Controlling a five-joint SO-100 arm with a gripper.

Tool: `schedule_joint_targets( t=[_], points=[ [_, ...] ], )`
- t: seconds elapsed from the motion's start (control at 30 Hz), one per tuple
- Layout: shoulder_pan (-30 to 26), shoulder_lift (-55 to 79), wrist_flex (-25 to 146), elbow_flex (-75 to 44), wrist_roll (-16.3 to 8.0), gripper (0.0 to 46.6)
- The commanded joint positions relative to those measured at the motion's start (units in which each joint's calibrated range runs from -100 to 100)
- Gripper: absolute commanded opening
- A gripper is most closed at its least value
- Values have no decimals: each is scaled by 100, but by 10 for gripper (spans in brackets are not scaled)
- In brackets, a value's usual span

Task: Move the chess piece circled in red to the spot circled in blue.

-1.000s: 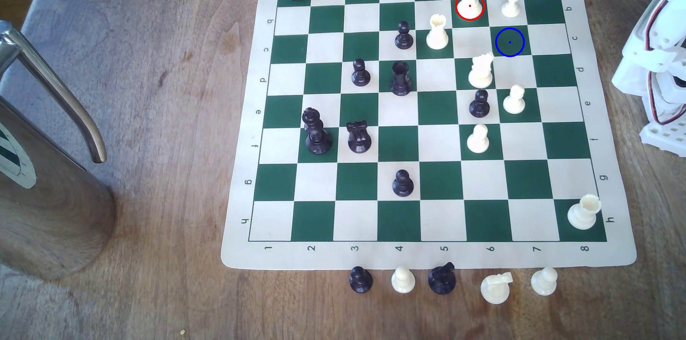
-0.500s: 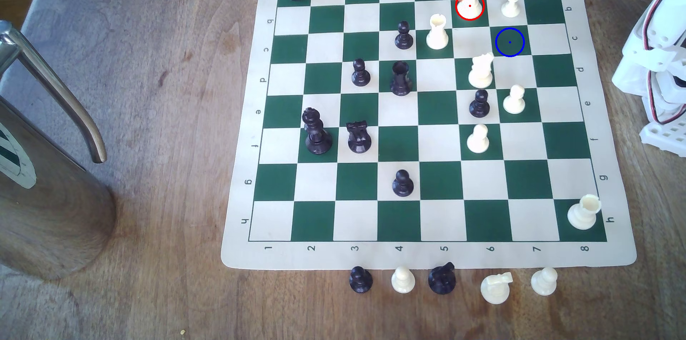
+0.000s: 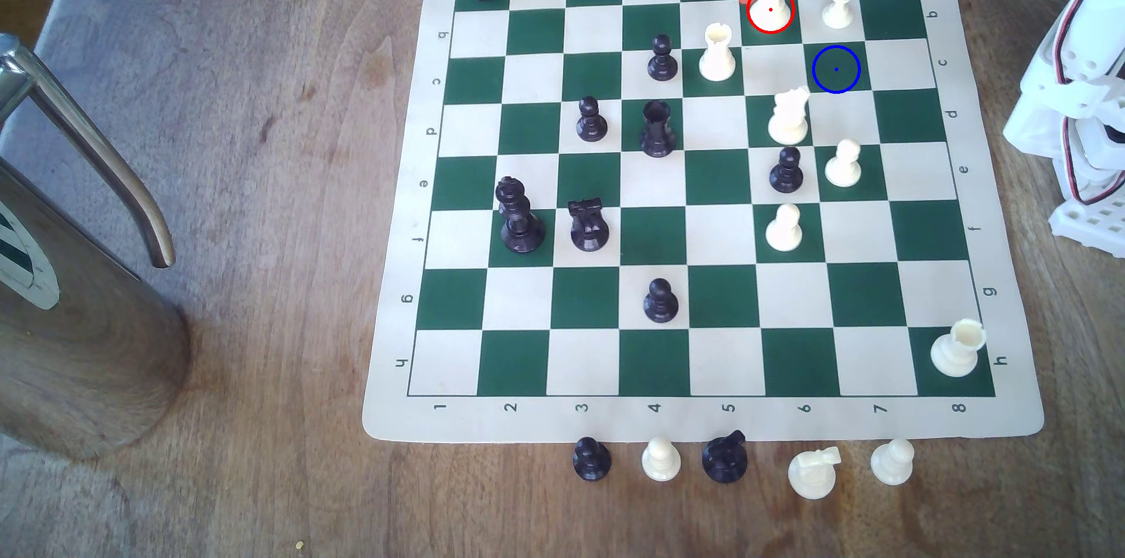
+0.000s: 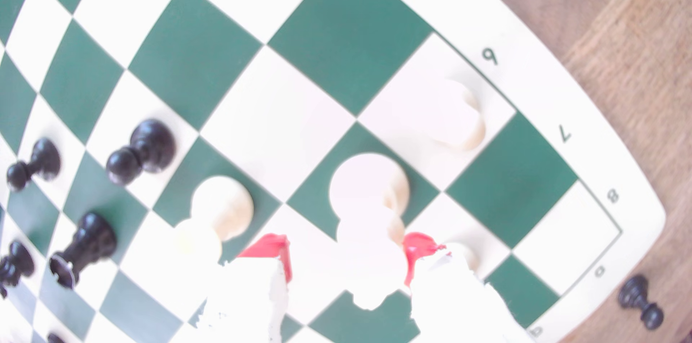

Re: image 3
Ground black knight chess piece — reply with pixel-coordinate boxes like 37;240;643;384
701;430;750;485
567;198;611;253

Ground white knight chess piece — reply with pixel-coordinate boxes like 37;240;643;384
786;445;843;501
767;87;810;147

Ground black queen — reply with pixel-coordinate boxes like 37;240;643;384
495;175;547;256

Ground black pawn chess piece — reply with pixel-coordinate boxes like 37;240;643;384
769;147;805;194
642;278;680;324
647;34;680;83
575;96;609;143
573;437;613;482

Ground white rook chess piece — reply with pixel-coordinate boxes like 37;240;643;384
930;318;987;379
698;22;738;83

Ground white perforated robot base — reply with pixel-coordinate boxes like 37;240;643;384
1050;189;1125;258

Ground stainless steel jug with handle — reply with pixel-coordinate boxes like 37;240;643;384
0;32;193;462

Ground green and cream chess mat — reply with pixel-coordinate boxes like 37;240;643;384
362;0;1047;445

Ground red servo wires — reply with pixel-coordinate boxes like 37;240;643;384
1050;0;1125;203

